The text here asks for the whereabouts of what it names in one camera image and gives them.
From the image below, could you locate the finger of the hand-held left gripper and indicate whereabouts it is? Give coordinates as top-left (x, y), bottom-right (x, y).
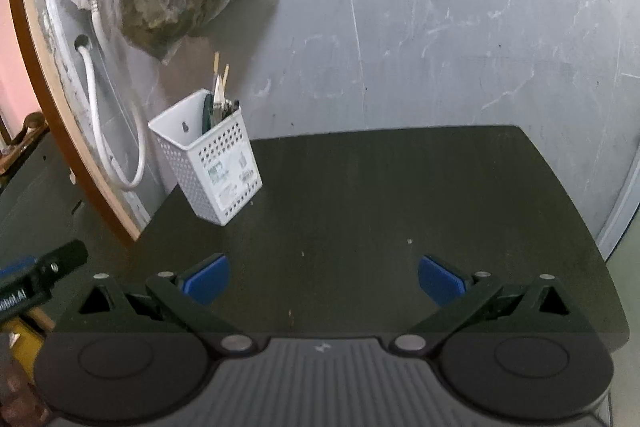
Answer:
top-left (0, 257), bottom-right (38, 281)
top-left (29, 239), bottom-right (89, 292)

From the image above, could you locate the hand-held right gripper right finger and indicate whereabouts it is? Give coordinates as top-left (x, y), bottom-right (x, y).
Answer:
top-left (390, 254), bottom-right (586, 353)

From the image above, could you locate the white perforated plastic basket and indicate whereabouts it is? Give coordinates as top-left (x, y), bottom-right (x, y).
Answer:
top-left (148, 89), bottom-right (263, 227)

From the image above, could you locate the dark cabinet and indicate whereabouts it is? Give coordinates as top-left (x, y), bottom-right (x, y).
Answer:
top-left (0, 132), bottom-right (128, 268)

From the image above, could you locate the white hose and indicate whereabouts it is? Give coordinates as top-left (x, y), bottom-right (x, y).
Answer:
top-left (75, 0), bottom-right (147, 192)

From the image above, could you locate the yellow container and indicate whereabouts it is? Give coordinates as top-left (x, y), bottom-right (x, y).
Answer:
top-left (2, 317), bottom-right (51, 373)

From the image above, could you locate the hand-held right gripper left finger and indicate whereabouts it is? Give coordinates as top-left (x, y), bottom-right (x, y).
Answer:
top-left (55, 253), bottom-right (256, 353)

